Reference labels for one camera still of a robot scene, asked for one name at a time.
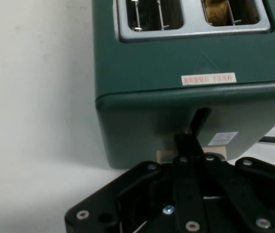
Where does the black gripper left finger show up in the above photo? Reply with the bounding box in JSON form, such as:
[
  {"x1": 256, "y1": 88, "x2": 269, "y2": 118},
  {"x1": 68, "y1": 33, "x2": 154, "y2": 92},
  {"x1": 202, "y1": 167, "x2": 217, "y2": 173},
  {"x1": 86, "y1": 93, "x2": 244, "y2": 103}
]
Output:
[{"x1": 117, "y1": 133, "x2": 207, "y2": 233}]

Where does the dark green two-slot toaster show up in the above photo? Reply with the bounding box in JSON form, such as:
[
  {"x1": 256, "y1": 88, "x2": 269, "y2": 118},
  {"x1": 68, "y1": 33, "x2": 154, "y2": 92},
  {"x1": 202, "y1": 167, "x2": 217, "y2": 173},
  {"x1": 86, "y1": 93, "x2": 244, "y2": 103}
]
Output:
[{"x1": 91, "y1": 0, "x2": 275, "y2": 169}]

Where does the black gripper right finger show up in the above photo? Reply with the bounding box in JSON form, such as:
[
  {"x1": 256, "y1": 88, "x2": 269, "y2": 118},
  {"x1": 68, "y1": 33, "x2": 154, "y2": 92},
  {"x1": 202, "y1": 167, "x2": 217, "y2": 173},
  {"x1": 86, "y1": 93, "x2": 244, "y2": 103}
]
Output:
[{"x1": 201, "y1": 154, "x2": 275, "y2": 233}]

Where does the brown toast slice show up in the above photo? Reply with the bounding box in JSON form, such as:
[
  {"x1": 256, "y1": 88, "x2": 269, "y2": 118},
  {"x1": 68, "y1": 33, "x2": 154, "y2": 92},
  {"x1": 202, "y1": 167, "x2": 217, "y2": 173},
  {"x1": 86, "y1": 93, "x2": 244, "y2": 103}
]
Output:
[{"x1": 205, "y1": 0, "x2": 228, "y2": 26}]

